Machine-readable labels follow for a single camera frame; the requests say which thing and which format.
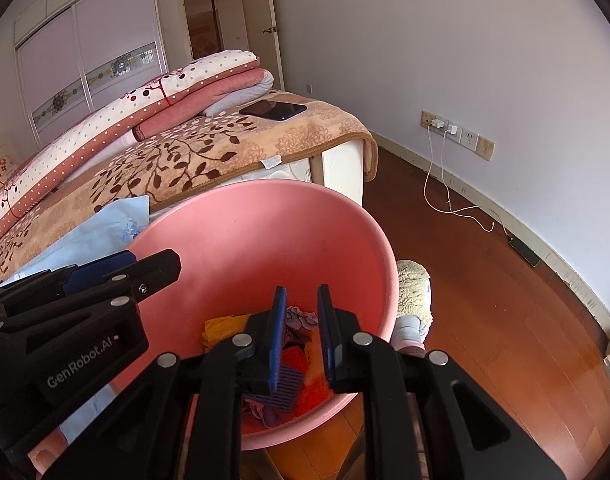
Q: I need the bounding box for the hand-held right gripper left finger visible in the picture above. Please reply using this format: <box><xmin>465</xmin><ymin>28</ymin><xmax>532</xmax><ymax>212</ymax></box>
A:
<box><xmin>40</xmin><ymin>286</ymin><xmax>288</xmax><ymax>480</ymax></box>

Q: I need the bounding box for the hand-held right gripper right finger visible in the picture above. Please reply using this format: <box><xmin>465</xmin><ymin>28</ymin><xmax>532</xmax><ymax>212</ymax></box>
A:
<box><xmin>316</xmin><ymin>284</ymin><xmax>568</xmax><ymax>480</ymax></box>

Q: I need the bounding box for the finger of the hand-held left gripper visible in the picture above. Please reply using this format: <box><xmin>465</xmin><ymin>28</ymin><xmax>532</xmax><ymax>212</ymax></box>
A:
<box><xmin>0</xmin><ymin>251</ymin><xmax>137</xmax><ymax>306</ymax></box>
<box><xmin>60</xmin><ymin>248</ymin><xmax>183</xmax><ymax>321</ymax></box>

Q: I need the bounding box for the blue foam net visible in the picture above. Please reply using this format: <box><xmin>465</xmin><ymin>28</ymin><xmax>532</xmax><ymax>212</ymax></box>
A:
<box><xmin>247</xmin><ymin>364</ymin><xmax>306</xmax><ymax>413</ymax></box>

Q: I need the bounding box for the red foam net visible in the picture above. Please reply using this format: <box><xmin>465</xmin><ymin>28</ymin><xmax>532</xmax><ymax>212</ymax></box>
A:
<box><xmin>292</xmin><ymin>345</ymin><xmax>353</xmax><ymax>416</ymax></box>

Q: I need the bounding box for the yellow plastic bag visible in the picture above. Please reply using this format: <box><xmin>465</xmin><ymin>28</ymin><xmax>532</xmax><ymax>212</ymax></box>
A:
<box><xmin>201</xmin><ymin>314</ymin><xmax>251</xmax><ymax>353</ymax></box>

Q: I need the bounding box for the pink plastic bucket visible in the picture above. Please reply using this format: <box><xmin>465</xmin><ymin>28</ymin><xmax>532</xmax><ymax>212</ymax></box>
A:
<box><xmin>105</xmin><ymin>180</ymin><xmax>398</xmax><ymax>452</ymax></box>

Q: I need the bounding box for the light blue floral cloth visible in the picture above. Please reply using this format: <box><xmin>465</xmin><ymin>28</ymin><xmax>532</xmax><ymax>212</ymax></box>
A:
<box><xmin>0</xmin><ymin>195</ymin><xmax>150</xmax><ymax>443</ymax></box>

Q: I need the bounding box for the cream fluffy slipper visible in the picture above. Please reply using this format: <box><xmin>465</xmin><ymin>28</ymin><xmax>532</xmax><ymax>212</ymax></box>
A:
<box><xmin>391</xmin><ymin>259</ymin><xmax>434</xmax><ymax>358</ymax></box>

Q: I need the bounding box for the brown leaf print blanket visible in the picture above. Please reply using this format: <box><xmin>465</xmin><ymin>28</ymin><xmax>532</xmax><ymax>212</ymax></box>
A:
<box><xmin>0</xmin><ymin>91</ymin><xmax>381</xmax><ymax>293</ymax></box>

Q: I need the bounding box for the white pink tree print quilt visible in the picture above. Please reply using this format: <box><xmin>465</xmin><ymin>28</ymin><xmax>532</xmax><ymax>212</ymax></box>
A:
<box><xmin>0</xmin><ymin>50</ymin><xmax>260</xmax><ymax>246</ymax></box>

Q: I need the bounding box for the cream bed footboard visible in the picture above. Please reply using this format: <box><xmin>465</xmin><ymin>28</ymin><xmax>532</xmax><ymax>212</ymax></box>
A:
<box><xmin>310</xmin><ymin>142</ymin><xmax>366</xmax><ymax>208</ymax></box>

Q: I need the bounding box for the pink folded blanket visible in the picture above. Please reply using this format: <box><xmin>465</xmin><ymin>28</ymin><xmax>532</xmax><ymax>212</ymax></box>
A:
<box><xmin>132</xmin><ymin>67</ymin><xmax>268</xmax><ymax>142</ymax></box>

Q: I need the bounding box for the white folded sheet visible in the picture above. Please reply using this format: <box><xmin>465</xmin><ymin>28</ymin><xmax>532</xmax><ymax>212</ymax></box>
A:
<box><xmin>205</xmin><ymin>71</ymin><xmax>276</xmax><ymax>118</ymax></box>

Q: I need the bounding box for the black smartphone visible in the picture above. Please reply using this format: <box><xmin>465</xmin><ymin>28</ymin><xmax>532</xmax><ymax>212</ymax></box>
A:
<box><xmin>508</xmin><ymin>236</ymin><xmax>542</xmax><ymax>267</ymax></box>
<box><xmin>238</xmin><ymin>101</ymin><xmax>308</xmax><ymax>122</ymax></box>

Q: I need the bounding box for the white sliding door wardrobe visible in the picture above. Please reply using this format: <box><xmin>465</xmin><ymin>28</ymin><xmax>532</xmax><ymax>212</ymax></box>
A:
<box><xmin>12</xmin><ymin>0</ymin><xmax>168</xmax><ymax>148</ymax></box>

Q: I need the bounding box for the white room door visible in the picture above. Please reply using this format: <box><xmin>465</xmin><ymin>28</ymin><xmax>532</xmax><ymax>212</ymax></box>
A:
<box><xmin>242</xmin><ymin>0</ymin><xmax>286</xmax><ymax>92</ymax></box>

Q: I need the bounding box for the white charging cable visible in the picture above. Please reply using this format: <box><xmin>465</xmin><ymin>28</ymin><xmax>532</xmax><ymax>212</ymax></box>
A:
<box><xmin>423</xmin><ymin>127</ymin><xmax>497</xmax><ymax>233</ymax></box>

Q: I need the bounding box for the wall sockets panel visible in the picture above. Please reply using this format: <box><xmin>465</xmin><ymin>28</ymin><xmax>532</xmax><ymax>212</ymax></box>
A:
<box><xmin>420</xmin><ymin>110</ymin><xmax>497</xmax><ymax>162</ymax></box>

